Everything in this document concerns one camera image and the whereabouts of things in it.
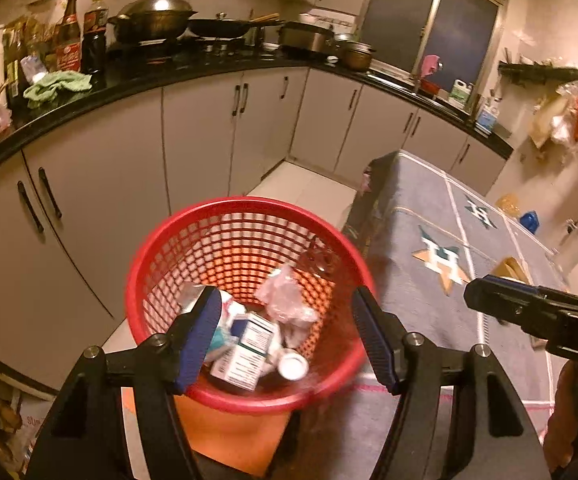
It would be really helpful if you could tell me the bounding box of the brown tape roll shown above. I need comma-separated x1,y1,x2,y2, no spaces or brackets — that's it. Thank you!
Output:
490,257,531,285

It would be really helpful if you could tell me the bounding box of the teal white box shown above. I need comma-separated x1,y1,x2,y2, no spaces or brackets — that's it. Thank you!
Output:
204,302,246,364

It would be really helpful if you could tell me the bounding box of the white blue medicine box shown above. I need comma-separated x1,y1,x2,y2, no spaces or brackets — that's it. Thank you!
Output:
210,312,276,391

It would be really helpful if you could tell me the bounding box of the white tube bottle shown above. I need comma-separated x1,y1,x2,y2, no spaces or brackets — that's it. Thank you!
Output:
261,348,309,382

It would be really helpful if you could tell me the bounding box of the knotted white plastic bag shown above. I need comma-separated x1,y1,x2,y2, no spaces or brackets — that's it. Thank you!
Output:
254,263,319,349

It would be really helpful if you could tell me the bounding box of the clear plastic bag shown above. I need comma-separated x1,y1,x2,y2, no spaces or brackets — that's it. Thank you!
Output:
295,236,340,281

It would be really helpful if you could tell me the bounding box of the right hand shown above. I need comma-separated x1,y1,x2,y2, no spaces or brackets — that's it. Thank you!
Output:
543,361,578,474

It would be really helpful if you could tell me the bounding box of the blue object on floor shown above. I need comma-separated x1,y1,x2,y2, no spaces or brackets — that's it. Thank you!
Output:
519,210,540,234

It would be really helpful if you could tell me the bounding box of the yellow plastic bag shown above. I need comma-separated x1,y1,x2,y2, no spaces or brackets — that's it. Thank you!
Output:
495,193,521,219

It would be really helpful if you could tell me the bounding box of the grey patterned tablecloth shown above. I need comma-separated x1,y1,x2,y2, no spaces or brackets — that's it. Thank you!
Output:
276,152,561,479

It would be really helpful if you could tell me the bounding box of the red plastic mesh basket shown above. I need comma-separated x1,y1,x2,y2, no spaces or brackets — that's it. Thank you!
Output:
124,196,375,415

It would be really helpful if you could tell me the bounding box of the white detergent jug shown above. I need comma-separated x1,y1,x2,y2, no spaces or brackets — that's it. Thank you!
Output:
448,79,472,110

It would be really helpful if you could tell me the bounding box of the pink cloth at window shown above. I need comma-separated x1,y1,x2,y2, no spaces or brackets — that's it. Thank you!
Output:
419,54,443,79

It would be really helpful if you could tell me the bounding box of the steel pot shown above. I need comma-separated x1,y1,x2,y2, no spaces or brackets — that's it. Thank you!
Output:
338,40,376,72

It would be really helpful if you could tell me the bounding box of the green cloth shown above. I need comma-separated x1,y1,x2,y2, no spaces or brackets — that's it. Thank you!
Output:
24,70,92,110

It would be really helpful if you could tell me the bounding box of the dark rice cooker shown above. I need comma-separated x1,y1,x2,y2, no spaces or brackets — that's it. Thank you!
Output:
278,22,335,58

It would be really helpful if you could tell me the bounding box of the soy sauce bottle red label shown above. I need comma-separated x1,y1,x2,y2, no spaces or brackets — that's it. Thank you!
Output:
55,0,81,72

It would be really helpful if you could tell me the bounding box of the dark bottle yellow cap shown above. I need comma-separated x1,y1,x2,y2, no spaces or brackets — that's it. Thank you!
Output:
81,0,109,75

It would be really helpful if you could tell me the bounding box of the black wok with lid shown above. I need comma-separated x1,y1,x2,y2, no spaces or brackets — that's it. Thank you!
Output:
108,0,195,44

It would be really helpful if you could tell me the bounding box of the black frying pan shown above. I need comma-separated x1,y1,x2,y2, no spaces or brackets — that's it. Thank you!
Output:
187,13,283,39

